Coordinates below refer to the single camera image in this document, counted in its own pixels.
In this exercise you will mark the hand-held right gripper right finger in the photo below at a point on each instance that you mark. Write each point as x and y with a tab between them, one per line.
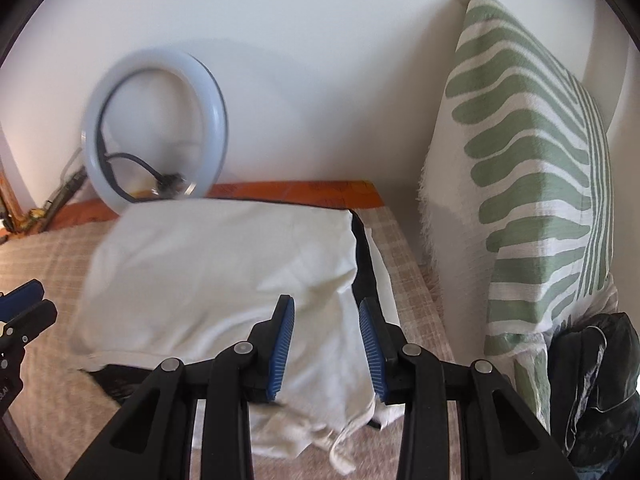
372	355

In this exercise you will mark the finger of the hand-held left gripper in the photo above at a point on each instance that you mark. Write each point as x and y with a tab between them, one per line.
37	316
25	294

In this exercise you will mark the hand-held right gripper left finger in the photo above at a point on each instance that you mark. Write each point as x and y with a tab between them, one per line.
280	355

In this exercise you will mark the white camisole top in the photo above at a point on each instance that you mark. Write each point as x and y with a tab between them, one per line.
200	270

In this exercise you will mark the yellow green cloth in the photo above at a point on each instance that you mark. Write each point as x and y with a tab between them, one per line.
36	216

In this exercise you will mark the black folded tripod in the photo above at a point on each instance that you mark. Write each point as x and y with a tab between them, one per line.
70	187

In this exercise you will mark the orange bed sheet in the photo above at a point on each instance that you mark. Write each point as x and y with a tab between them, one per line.
300	192

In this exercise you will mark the dark jacket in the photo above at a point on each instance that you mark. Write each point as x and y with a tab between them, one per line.
595	385

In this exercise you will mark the green and white patterned cushion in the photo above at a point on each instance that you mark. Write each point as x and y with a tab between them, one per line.
525	160

